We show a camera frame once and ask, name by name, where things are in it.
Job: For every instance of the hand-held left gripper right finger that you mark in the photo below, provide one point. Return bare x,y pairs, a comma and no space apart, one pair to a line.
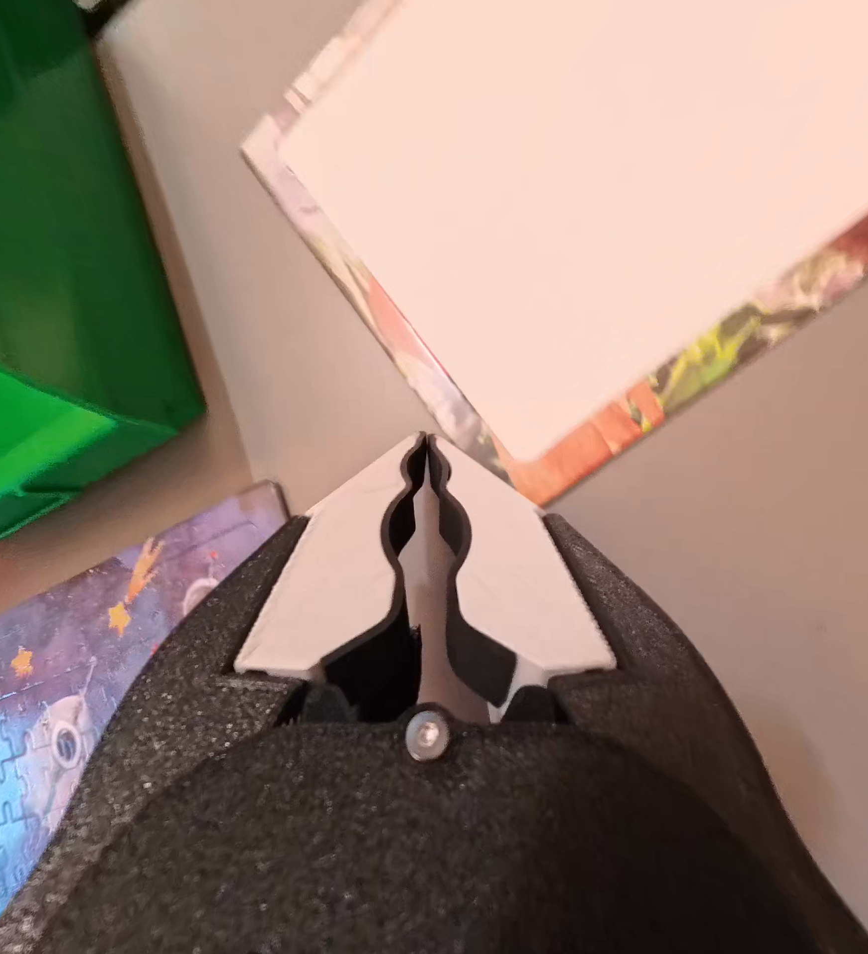
530,596

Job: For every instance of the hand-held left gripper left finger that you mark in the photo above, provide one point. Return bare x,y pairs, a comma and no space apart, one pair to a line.
322,596

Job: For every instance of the space jigsaw puzzle board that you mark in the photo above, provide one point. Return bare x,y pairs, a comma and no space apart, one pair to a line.
31,708

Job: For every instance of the animal jigsaw puzzle board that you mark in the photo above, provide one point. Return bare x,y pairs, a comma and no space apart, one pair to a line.
553,223

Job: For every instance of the grey desk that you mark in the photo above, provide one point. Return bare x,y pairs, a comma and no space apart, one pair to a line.
739,596

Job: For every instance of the green plastic bin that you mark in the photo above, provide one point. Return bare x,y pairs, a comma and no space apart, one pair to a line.
46,261

